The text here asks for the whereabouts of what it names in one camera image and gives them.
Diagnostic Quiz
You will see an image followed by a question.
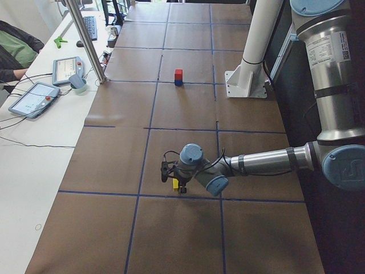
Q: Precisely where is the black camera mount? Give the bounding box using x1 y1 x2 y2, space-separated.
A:
160 161 176 183

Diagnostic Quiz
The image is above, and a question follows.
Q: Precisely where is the black camera cable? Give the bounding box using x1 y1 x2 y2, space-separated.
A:
162 147 234 178

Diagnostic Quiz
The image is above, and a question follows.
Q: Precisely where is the red wooden block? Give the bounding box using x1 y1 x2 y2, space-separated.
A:
174 68 183 81

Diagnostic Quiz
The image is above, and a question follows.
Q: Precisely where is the white mounting pillar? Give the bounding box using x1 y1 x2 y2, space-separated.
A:
225 0 283 98

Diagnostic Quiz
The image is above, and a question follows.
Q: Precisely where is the teach pendant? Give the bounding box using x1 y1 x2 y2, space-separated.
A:
8 82 60 119
52 56 84 86

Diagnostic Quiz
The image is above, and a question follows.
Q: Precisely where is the aluminium frame post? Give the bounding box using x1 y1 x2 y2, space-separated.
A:
65 0 107 84

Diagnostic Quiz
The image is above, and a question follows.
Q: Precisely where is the near teach pendant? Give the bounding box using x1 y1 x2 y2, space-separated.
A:
8 82 60 119

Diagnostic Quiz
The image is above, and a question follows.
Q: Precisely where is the blue tape roll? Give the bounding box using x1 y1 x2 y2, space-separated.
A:
68 74 87 95

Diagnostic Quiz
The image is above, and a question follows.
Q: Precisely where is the seated person green shirt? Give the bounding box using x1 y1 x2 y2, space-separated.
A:
1 21 44 83

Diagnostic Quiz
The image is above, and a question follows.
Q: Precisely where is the black keyboard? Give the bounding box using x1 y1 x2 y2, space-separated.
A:
83 16 98 41

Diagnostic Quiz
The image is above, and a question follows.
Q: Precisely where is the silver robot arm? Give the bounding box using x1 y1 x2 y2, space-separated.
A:
161 1 364 196

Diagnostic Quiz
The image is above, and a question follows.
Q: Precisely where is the green clamp tool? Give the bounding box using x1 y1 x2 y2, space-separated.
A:
54 37 68 49

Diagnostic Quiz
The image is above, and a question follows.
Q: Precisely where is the yellow wooden block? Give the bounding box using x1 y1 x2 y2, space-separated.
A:
172 178 180 192

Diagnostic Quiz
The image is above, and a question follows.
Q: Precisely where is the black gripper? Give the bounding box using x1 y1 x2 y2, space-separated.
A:
174 170 194 193

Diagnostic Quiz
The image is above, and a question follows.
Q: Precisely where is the far teach pendant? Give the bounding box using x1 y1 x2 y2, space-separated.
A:
52 56 84 86

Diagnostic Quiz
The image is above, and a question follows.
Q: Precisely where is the silver metal cylinder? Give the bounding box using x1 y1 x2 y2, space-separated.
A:
110 26 119 37

